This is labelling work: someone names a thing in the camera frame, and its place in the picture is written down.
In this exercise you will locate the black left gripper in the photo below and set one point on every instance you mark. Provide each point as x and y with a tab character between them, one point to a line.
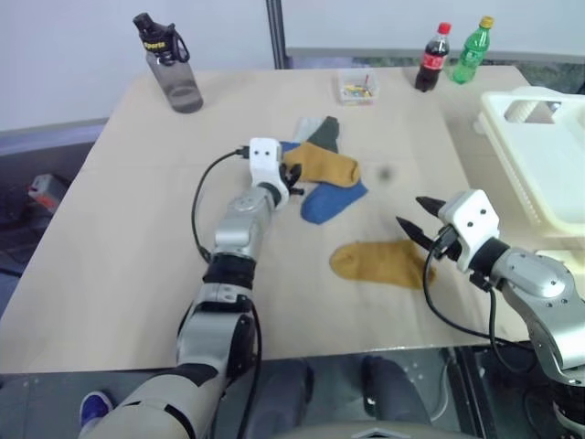
285	176

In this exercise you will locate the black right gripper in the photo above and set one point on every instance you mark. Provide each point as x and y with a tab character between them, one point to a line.
448	247

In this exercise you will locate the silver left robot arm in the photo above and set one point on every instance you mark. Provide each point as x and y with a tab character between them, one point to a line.
235	231

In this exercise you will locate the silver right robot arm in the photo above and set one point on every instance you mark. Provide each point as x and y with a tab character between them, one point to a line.
537	279

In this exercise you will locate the mustard yellow sock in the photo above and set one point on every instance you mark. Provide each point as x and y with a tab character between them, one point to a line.
381	265
326	167

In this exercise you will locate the blue sock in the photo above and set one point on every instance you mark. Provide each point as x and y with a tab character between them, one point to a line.
289	147
331	202

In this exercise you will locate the dark green sock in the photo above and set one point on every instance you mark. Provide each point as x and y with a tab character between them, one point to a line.
326	133

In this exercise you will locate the light grey sock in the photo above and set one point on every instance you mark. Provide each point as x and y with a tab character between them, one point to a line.
307	125

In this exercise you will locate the white plastic basket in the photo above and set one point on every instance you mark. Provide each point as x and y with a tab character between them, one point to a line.
548	174

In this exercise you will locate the clear plastic box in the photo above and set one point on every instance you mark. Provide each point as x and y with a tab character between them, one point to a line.
358	87

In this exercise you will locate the cola bottle red cap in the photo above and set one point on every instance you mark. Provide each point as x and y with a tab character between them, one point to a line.
432	61

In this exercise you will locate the grey sports water bottle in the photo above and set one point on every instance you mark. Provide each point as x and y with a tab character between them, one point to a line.
176	73

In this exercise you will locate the green soda bottle yellow cap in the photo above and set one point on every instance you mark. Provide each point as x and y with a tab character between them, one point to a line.
473	52

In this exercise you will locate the blue shoe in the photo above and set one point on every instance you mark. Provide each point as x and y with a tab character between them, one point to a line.
96	407

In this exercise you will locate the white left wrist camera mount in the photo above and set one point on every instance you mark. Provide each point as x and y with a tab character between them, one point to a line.
264	157

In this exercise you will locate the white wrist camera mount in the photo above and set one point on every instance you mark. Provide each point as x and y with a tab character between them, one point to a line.
264	157
473	224

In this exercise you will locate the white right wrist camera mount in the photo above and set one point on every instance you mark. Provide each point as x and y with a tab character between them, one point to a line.
473	224

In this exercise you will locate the grey metal post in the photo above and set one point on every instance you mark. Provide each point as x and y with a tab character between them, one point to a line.
275	32

